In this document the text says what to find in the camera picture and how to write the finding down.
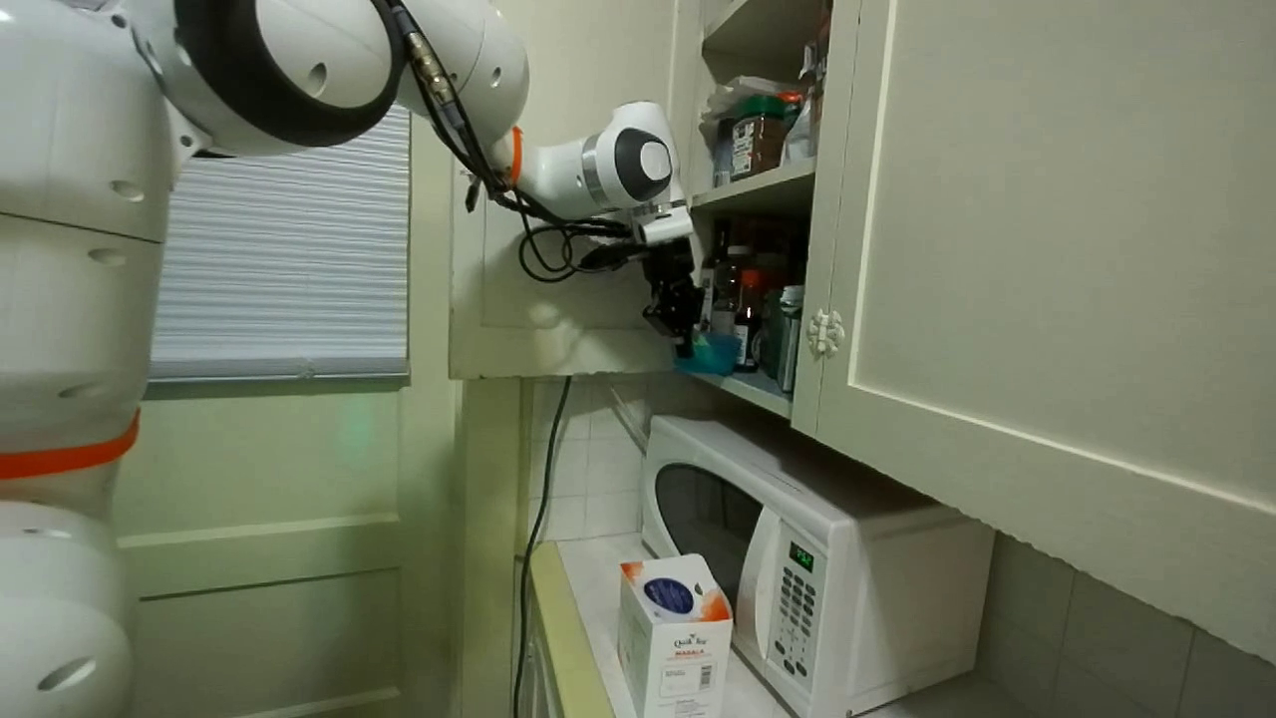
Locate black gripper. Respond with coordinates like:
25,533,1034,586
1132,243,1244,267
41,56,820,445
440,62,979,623
640,239,705,345

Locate teal blue bowl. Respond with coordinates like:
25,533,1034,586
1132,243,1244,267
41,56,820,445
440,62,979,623
691,333,739,376

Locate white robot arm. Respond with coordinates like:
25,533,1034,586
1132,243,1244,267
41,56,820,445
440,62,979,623
0,0,691,718

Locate cream upper cabinet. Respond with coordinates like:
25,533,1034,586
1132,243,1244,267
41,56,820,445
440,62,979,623
675,0,834,413

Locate cream cabinet door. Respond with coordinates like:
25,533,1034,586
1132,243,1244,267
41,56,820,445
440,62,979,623
793,0,1276,658

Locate dark sauce bottle red cap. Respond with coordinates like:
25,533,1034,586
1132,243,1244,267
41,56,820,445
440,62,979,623
735,267,765,369

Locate white orange cotton swab box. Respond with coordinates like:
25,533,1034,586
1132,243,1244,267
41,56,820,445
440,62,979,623
614,554,735,718

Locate white microwave oven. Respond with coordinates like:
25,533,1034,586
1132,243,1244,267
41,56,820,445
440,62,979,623
638,413,991,718

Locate white window blind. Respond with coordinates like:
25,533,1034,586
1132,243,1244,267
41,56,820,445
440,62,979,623
152,113,410,381

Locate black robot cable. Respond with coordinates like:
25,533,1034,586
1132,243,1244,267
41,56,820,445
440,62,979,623
384,0,648,286

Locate black power cord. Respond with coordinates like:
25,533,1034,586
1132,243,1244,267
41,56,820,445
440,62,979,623
510,376,575,718

